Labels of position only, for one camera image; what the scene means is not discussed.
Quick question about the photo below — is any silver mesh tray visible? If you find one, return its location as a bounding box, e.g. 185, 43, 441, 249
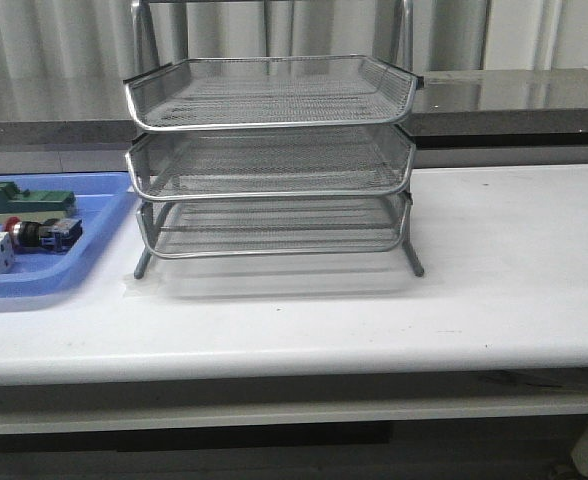
136, 193, 412, 260
124, 54, 423, 132
125, 125, 416, 202

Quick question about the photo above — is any red emergency stop button switch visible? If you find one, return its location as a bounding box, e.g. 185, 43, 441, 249
3, 217, 83, 253

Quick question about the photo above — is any silver mesh bottom tray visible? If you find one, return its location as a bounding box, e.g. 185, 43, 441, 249
136, 193, 412, 260

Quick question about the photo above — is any silver mesh top tray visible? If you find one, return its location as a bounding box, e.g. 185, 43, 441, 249
124, 54, 423, 132

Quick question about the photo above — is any blue plastic tray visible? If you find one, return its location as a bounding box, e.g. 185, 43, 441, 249
0, 172, 135, 298

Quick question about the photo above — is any grey back counter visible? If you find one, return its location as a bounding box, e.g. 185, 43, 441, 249
0, 69, 588, 149

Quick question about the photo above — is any green terminal block module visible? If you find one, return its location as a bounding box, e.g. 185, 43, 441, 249
0, 181, 77, 224

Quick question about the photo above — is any grey metal rack frame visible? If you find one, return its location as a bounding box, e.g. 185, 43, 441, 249
134, 126, 424, 278

